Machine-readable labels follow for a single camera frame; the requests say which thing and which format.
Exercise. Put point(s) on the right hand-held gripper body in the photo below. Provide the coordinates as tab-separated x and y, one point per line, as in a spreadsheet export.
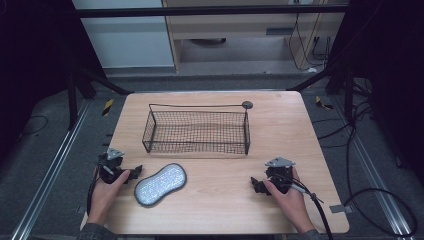
279	170

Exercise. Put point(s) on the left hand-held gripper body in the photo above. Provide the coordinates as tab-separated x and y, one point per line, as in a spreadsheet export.
110	166

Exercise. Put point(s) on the person's left hand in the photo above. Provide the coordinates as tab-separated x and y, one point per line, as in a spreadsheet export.
106	196

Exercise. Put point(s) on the person's right hand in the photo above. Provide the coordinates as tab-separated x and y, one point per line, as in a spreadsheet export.
290	203

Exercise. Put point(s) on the grey oval scrubbing sponge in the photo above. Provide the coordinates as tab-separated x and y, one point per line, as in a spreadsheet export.
160	184

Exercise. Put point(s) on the yellow black striped tape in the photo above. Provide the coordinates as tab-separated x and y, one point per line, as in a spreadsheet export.
322	103
107	107

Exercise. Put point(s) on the grey tape piece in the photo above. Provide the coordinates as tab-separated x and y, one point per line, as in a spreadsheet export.
340	209

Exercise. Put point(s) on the black metal stand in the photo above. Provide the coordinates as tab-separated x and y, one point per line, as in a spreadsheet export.
85	85
336	80

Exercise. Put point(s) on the white cabinet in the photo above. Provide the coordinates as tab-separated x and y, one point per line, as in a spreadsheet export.
126	36

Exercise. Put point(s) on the light wooden desk cabinet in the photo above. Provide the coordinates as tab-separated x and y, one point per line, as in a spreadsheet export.
240	30

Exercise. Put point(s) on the aluminium floor rail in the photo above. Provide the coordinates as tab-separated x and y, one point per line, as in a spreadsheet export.
373	170
50	170

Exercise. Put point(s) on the black frame crossbar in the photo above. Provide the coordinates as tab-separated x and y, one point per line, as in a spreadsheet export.
206	11

